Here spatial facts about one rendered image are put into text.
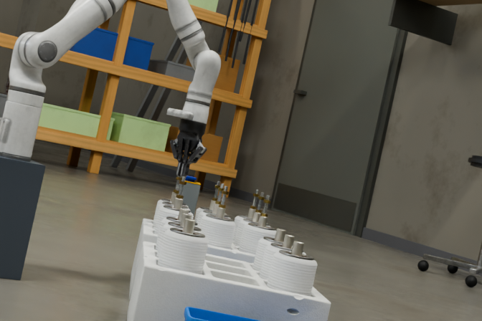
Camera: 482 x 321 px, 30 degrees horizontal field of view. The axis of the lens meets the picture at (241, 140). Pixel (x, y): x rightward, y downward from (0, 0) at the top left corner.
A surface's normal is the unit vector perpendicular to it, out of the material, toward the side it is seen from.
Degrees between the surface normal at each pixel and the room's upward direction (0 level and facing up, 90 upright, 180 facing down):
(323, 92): 90
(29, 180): 90
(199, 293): 90
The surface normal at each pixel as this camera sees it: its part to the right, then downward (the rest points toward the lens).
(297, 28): -0.85, -0.19
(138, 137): 0.52, 0.11
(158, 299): 0.11, 0.01
